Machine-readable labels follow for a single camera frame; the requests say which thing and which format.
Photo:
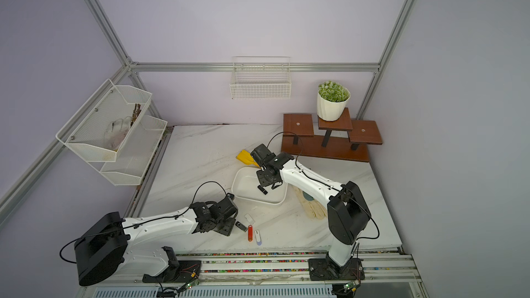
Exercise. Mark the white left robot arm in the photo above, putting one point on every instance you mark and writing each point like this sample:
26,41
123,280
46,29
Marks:
131,246

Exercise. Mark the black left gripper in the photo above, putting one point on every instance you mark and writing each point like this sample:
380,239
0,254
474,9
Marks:
229,226

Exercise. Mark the beige work glove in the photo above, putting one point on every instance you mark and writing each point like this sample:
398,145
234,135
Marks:
313,208

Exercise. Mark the white plastic storage box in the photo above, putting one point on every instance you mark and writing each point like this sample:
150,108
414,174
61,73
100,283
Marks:
247,187

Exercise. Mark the brown dried twigs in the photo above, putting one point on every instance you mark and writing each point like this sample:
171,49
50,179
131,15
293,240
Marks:
136,112

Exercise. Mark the clear glass in shelf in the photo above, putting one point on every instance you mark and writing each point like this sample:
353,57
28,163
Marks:
116,132

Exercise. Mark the red usb drive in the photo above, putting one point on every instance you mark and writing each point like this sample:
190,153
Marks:
250,233

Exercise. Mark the brown wooden tiered stand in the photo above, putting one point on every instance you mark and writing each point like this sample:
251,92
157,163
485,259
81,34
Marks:
344,139

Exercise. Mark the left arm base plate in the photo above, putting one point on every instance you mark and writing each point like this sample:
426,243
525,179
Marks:
186,272

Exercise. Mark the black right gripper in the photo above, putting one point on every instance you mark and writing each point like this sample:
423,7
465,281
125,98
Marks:
264,181

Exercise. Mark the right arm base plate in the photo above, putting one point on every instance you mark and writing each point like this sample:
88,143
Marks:
325,269

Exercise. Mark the white pot green plant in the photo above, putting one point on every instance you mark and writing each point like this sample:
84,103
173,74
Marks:
331,100

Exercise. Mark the yellow plastic toy shovel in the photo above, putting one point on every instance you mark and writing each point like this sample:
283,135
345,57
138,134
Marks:
245,157

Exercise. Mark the aluminium frame rail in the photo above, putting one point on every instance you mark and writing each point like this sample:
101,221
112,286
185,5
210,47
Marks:
142,191

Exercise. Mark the white wire wall basket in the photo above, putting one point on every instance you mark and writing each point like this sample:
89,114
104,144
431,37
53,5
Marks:
261,78

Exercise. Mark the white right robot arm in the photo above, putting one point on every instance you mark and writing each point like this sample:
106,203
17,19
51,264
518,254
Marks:
347,210

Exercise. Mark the white mesh two-tier shelf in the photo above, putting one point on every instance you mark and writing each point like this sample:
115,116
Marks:
83,134

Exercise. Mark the white purple usb drive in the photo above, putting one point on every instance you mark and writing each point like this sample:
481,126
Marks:
258,237

